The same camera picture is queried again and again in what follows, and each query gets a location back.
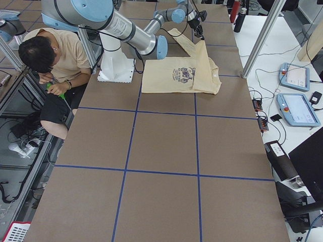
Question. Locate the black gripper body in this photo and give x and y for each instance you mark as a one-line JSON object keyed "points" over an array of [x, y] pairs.
{"points": [[194, 23]]}

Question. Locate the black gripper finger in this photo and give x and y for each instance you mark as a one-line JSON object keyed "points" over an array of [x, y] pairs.
{"points": [[198, 33]]}

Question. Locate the beige long sleeve shirt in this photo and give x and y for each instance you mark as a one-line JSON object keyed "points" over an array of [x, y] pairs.
{"points": [[196, 73]]}

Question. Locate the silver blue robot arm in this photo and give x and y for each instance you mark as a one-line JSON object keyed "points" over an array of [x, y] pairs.
{"points": [[101, 15]]}

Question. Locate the red water bottle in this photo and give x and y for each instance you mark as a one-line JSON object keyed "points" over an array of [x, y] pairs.
{"points": [[234, 11]]}

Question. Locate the orange electronics board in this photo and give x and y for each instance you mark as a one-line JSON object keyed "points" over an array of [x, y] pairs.
{"points": [[257, 104]]}

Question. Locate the upper blue teach pendant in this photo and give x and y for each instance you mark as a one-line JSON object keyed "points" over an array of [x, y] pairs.
{"points": [[294, 76]]}

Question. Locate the blue teach pendant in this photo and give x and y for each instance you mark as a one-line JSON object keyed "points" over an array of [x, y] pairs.
{"points": [[294, 76], [296, 110]]}

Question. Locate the lower blue teach pendant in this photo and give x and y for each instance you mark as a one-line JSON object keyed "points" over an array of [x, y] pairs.
{"points": [[296, 110]]}

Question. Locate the black power adapter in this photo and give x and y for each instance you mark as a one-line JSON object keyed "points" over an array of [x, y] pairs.
{"points": [[315, 98]]}

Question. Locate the person in beige shirt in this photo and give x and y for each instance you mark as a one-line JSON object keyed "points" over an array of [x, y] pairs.
{"points": [[60, 60]]}

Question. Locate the black monitor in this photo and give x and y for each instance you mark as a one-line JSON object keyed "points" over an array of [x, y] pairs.
{"points": [[307, 160]]}

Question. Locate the red white basket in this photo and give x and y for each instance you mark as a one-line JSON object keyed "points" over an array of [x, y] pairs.
{"points": [[16, 231]]}

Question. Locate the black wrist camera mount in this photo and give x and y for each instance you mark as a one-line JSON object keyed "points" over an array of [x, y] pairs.
{"points": [[202, 15]]}

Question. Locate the aluminium frame post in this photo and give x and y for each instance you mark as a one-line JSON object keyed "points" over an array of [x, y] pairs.
{"points": [[268, 25]]}

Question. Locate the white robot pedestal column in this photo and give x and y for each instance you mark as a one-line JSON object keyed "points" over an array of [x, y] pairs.
{"points": [[115, 66]]}

